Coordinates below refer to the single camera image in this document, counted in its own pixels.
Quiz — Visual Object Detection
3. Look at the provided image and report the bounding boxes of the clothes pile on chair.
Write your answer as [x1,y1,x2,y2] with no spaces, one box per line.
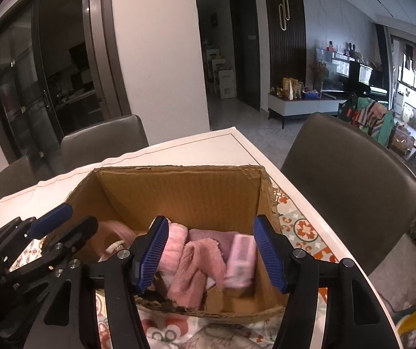
[337,95,396,147]

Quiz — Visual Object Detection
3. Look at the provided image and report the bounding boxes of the black piano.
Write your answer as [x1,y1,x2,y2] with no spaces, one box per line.
[348,60,391,99]

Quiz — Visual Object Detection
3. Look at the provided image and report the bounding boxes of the dark glass sliding door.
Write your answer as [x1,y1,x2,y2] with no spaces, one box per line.
[0,0,122,175]

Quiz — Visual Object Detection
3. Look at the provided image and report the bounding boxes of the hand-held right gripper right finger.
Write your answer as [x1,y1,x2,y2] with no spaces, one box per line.
[252,214,403,349]

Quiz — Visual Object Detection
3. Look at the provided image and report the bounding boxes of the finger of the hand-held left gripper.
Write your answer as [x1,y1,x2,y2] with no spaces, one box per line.
[8,216,99,288]
[0,204,73,262]

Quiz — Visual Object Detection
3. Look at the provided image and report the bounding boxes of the pale pink rounded soft item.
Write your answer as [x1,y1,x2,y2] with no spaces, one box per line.
[98,220,136,262]

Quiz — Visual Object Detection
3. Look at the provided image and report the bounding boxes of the tile-patterned white tablecloth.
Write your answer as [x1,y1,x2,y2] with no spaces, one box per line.
[0,127,339,349]

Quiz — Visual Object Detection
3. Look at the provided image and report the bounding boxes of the brown cardboard box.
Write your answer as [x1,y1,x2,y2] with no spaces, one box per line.
[44,165,290,317]

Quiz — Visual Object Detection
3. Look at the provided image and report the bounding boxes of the dark wooden door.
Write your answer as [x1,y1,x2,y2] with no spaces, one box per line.
[230,0,262,112]

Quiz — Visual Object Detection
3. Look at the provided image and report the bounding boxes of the yellow paper bags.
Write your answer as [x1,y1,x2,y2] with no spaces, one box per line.
[282,77,304,100]

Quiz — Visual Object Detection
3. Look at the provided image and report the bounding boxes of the white sideboard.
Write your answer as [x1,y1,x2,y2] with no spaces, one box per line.
[268,91,349,129]

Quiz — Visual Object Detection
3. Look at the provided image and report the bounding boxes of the light pink fluffy cloth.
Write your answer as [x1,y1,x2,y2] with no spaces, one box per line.
[159,223,189,274]

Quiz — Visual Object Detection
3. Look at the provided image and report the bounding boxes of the pink tissue pack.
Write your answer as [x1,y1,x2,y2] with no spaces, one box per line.
[223,234,258,292]

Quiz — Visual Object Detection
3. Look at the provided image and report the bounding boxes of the mauve towel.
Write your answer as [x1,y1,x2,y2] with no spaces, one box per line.
[188,229,236,259]

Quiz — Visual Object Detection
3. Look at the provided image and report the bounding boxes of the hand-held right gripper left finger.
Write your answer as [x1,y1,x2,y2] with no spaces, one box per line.
[22,216,169,349]

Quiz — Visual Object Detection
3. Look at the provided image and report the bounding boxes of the dusty pink fluffy cloth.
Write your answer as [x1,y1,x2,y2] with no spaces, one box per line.
[167,242,227,308]

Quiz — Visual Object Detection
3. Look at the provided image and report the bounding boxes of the stack of hallway boxes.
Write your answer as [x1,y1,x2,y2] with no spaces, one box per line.
[205,47,236,99]

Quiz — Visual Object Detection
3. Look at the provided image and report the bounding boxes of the grey dining chair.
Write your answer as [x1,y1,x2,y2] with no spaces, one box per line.
[61,114,149,171]
[0,156,38,197]
[281,113,416,277]

